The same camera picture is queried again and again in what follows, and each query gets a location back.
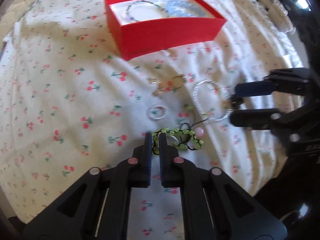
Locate dark cord pendant bracelet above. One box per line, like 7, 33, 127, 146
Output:
166, 75, 188, 89

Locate white knitted cushion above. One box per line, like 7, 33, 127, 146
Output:
250, 0, 294, 32

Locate clear bead necklace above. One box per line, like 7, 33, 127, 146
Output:
192, 80, 244, 123

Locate small white bead ring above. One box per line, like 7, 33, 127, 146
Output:
146, 104, 170, 120

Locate beige quilted blanket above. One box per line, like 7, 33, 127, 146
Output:
0, 0, 63, 39

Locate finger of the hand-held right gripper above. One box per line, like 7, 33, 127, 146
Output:
229, 97, 316, 153
230, 68, 312, 103

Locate cherry print bedsheet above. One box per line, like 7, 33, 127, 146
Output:
0, 0, 312, 240

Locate clear purple bead bracelet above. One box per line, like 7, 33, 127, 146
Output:
124, 0, 160, 23

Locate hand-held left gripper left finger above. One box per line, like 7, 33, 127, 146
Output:
22, 132, 153, 240

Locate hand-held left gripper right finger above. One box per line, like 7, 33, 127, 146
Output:
159, 132, 287, 240

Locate red jewelry box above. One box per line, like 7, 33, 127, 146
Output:
104, 0, 227, 61

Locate green bead bracelet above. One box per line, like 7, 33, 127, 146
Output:
152, 104, 210, 155

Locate blue bead bracelet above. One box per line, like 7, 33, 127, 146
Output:
164, 0, 208, 18

